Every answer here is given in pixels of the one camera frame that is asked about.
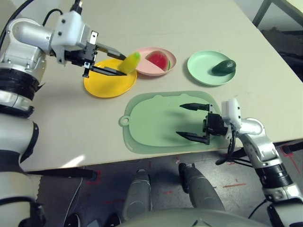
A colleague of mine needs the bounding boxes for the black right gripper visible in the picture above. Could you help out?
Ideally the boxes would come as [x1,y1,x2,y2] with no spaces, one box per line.
[176,103,232,145]

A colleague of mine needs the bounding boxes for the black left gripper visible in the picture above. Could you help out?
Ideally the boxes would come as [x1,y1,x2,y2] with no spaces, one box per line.
[63,31,127,79]

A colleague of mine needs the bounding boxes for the yellow toy banana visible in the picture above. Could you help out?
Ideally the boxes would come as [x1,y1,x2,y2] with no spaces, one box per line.
[118,52,142,74]

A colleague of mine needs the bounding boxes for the red toy watermelon slice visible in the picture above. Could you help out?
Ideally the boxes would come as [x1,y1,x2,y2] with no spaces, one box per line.
[144,51,171,72]

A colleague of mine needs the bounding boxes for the dark green toy avocado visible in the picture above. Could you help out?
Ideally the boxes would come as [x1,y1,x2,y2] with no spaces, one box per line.
[211,59,237,76]

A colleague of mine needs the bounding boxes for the yellow plastic plate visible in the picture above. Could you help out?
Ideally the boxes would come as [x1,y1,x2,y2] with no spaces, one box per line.
[83,59,138,99]

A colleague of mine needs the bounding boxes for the green silicone cutting mat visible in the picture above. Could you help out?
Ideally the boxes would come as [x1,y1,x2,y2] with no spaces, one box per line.
[118,90,224,155]

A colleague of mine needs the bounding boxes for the pink plastic plate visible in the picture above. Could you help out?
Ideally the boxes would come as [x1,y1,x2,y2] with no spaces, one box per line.
[134,46,177,77]

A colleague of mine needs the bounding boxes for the mint green plastic plate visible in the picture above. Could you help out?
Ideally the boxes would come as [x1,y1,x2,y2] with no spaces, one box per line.
[187,49,237,86]

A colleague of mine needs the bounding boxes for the grey robot right leg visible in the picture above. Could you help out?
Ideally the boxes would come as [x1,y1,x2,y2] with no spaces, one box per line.
[178,162,225,212]

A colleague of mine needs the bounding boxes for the grey robot leg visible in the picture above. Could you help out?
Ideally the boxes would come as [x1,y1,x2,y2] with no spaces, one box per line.
[123,169,152,213]
[178,162,225,212]

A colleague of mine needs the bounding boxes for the grey robot left leg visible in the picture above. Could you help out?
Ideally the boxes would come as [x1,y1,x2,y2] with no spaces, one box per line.
[123,169,152,213]

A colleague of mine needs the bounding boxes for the grey robot torso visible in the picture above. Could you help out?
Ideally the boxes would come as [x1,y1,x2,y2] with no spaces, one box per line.
[116,207,270,227]

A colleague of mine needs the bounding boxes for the black foam floor mat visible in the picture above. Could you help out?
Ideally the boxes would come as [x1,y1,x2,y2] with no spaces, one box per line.
[257,26,303,81]

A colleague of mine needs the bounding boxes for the black shoe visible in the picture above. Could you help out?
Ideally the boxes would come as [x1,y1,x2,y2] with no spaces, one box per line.
[105,214,121,227]
[63,214,81,227]

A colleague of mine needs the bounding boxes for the side table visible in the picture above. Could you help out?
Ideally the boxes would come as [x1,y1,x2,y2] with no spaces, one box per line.
[252,0,303,28]

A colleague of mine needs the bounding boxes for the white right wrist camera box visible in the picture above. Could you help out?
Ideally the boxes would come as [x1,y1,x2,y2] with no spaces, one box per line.
[221,97,242,127]

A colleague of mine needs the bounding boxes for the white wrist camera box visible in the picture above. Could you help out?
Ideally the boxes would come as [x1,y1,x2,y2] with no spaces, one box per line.
[221,97,242,127]
[51,11,92,52]

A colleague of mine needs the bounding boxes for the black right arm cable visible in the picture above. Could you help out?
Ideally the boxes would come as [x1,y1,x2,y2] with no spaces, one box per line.
[215,131,268,220]

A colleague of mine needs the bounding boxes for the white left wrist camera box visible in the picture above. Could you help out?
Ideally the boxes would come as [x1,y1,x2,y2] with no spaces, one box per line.
[51,11,92,52]

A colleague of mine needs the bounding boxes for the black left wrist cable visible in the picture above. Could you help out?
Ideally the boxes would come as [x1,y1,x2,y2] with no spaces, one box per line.
[0,0,82,45]

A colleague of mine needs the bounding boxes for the thin white floor cable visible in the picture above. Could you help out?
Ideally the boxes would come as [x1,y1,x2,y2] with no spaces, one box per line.
[68,177,85,213]

